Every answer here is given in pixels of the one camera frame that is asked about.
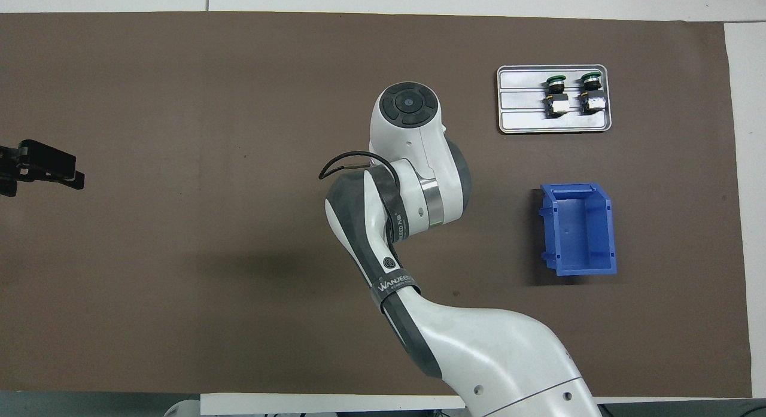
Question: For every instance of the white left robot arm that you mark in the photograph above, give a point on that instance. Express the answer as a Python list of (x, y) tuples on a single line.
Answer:
[(182, 410)]

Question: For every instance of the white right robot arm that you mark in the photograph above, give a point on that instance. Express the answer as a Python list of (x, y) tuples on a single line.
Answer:
[(497, 357)]

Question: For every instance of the blue plastic storage bin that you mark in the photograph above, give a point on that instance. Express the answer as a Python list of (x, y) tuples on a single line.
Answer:
[(577, 225)]

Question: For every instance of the grey metal tray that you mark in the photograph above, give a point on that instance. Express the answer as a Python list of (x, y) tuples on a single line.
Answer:
[(520, 122)]

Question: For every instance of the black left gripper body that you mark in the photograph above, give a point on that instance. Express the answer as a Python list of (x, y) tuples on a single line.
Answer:
[(9, 163)]

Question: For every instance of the brown table mat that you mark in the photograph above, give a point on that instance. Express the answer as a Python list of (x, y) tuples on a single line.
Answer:
[(179, 285)]

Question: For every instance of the green push button switch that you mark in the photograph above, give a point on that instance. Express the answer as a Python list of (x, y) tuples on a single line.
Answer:
[(592, 103), (558, 107)]

